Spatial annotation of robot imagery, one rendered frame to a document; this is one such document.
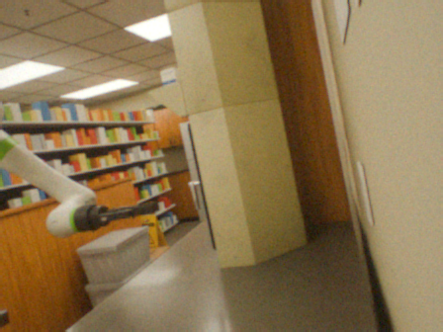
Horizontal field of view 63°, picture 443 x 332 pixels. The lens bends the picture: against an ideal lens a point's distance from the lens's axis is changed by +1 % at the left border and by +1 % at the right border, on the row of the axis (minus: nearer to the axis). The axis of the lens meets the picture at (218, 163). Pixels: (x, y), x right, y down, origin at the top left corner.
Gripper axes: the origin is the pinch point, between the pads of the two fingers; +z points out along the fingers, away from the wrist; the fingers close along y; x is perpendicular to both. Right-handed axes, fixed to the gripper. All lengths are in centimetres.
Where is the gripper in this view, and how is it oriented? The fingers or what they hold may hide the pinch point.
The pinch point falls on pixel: (146, 208)
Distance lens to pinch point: 123.1
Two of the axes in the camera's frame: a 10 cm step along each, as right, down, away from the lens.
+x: 2.1, 9.8, 0.7
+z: 9.3, -1.8, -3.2
